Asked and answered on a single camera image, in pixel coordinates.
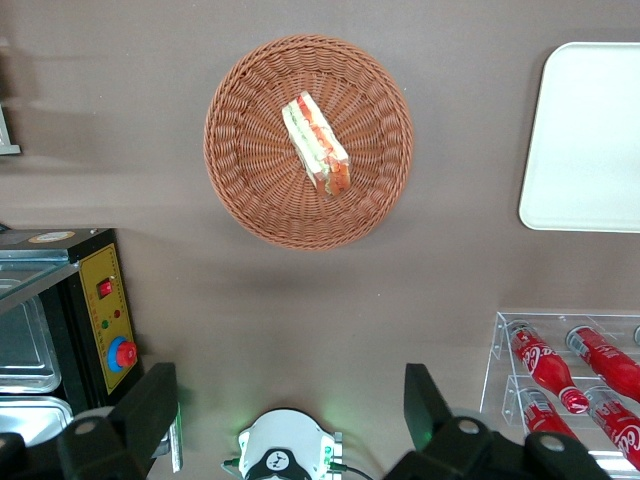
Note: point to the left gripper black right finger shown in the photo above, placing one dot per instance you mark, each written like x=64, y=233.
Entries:
x=450, y=450

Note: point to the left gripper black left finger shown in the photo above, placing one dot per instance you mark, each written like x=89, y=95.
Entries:
x=125, y=440

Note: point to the triangle sandwich with tomato filling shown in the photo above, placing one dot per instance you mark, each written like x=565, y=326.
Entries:
x=316, y=145

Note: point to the steel warmer pan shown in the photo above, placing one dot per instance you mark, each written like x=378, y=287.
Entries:
x=30, y=417
x=25, y=350

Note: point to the black food warmer yellow panel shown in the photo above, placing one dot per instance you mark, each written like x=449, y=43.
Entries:
x=107, y=310

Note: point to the clear acrylic bottle rack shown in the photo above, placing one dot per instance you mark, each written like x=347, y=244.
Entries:
x=500, y=380

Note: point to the grey metal snack rack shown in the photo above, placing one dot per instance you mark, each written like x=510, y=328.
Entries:
x=6, y=135

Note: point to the red cola bottle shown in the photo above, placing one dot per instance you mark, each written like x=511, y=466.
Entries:
x=620, y=430
x=542, y=365
x=607, y=362
x=542, y=417

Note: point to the large round brown wicker basket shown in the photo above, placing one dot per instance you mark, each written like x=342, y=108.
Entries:
x=250, y=165

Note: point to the beige rectangular serving tray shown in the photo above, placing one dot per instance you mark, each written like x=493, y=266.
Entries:
x=585, y=140

